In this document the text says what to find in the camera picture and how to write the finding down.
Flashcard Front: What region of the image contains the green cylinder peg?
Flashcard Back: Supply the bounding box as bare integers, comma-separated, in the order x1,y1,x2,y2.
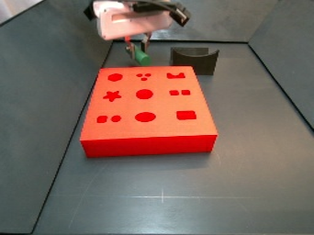
135,50,151,66

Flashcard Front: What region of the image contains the red shape sorter block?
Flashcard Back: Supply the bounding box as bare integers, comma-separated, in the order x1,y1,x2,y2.
80,66,217,157

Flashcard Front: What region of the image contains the black curved holder stand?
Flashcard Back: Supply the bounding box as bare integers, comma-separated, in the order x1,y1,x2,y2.
171,47,219,75

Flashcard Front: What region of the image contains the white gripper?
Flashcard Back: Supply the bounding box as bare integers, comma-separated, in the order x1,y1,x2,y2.
92,0,173,59

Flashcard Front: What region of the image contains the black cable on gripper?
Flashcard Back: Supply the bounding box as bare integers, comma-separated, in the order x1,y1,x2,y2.
83,0,193,28

